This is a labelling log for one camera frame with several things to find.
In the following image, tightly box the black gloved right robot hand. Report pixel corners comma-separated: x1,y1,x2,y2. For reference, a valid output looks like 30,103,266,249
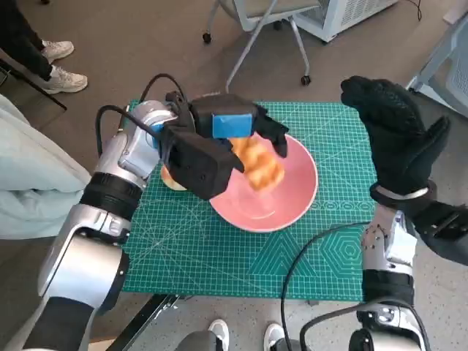
339,75,451,197

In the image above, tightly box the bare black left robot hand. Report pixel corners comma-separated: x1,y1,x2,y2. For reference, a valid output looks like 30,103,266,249
191,94,290,174

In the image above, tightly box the long braided toy bread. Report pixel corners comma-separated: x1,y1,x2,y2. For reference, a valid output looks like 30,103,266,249
228,133,285,192

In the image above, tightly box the round toy bread bun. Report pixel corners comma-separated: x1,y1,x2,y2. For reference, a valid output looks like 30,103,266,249
160,166,189,192

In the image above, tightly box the pink bowl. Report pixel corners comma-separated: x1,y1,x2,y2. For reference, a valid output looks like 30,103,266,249
208,133,318,234

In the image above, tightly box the light blue mesh chair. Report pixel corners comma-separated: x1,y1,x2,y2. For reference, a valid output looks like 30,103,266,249
405,14,468,118

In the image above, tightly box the grey office chair on castors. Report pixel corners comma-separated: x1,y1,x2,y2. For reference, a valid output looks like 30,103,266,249
202,0,322,95

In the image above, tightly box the white slatted appliance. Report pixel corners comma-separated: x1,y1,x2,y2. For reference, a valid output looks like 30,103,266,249
294,0,399,43

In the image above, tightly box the green cutting mat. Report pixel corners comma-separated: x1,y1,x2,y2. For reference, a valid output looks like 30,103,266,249
120,99,380,303

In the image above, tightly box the black metal chair leg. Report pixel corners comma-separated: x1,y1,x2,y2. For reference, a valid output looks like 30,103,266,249
0,58,69,110

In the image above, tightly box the light grey cloth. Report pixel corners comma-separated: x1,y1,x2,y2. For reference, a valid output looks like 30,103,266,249
0,93,92,241

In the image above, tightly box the person with white shoes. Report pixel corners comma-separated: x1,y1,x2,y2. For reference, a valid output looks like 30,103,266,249
0,0,89,94

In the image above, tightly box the black metal table leg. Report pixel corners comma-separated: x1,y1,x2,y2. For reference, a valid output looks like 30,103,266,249
109,293,193,351

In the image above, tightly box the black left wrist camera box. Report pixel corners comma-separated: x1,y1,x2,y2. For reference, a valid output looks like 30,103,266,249
159,126,235,200

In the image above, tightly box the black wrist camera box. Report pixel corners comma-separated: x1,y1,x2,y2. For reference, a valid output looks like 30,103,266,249
405,199,468,266
159,126,235,200

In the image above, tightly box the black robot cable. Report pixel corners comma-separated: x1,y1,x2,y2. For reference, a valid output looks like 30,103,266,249
281,221,371,351
95,105,164,156
299,299,366,351
138,72,186,107

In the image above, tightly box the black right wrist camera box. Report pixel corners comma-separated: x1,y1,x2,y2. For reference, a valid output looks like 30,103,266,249
405,199,468,266

